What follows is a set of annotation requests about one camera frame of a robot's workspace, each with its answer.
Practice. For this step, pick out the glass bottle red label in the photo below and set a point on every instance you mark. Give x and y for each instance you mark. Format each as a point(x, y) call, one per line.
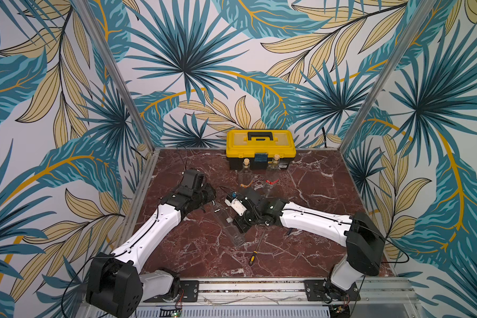
point(273, 171)

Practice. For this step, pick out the glass bottle blue label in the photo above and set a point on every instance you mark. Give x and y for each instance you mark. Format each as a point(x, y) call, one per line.
point(224, 216)

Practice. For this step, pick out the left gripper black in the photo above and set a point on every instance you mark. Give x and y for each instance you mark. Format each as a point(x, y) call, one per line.
point(211, 194)

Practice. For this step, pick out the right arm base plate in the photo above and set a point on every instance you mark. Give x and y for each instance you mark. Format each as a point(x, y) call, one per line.
point(320, 290)

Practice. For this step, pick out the yellow black toolbox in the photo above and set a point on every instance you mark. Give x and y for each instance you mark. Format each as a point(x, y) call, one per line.
point(260, 147)

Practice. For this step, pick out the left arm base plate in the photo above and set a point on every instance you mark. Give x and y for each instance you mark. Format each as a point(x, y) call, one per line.
point(185, 291)

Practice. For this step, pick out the yellow black screwdriver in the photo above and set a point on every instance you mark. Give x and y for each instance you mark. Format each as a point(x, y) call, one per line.
point(255, 251)

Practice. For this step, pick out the glass bottle orange label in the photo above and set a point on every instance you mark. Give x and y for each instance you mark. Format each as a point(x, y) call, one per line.
point(246, 175)

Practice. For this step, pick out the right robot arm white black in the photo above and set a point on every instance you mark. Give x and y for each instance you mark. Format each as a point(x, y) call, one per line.
point(357, 233)

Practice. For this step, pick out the aluminium front rail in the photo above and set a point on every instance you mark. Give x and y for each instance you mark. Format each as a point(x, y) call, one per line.
point(289, 297)

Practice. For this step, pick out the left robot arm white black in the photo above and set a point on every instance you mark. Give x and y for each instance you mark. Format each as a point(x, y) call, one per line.
point(115, 285)

